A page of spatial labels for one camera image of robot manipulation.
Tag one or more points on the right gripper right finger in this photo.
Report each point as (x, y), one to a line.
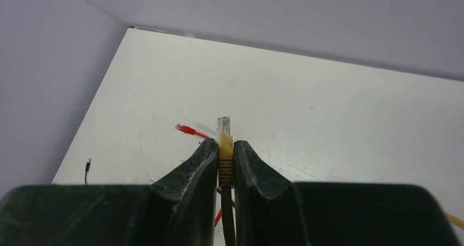
(272, 210)

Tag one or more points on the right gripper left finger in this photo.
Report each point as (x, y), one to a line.
(178, 209)

